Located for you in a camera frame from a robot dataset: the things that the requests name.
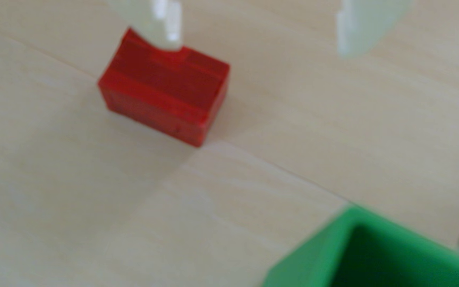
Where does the red block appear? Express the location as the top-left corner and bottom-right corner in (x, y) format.
(97, 27), (231, 148)

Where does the green box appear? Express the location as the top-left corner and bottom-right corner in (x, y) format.
(262, 204), (459, 287)

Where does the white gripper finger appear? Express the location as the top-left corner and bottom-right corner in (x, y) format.
(335, 0), (415, 57)
(106, 0), (183, 52)

